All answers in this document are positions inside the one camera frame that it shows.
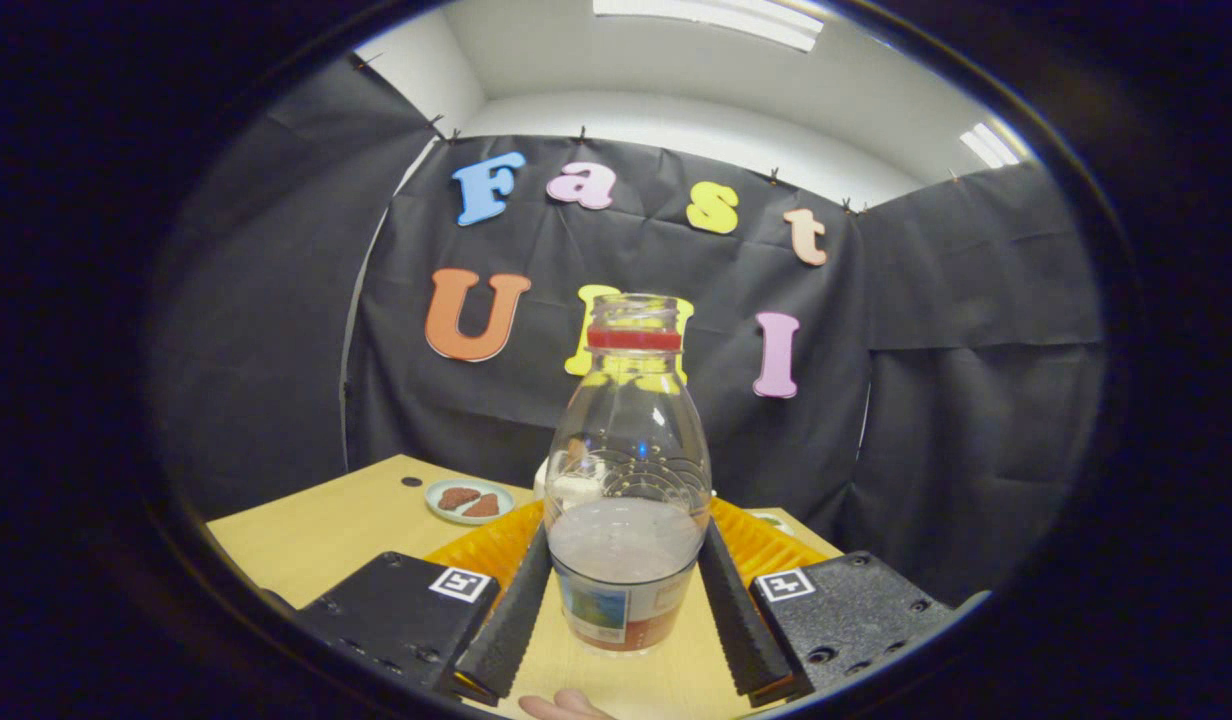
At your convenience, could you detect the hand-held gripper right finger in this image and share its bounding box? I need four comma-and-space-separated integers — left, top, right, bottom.
694, 500, 963, 706

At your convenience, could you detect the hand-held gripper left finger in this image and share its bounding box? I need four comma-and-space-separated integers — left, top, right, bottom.
301, 500, 556, 706

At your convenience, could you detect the clear plastic juice bottle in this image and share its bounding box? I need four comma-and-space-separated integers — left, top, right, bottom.
542, 293, 714, 656

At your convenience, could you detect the pale green plate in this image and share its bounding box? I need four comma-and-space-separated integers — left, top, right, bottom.
425, 478, 516, 527

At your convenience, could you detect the wooden table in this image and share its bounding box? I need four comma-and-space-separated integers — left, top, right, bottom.
206, 455, 845, 720

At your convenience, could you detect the small ceiling light panel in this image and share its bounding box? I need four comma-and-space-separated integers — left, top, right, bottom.
959, 122, 1020, 169

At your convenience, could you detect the large ceiling light panel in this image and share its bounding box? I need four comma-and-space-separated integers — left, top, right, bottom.
593, 0, 825, 53

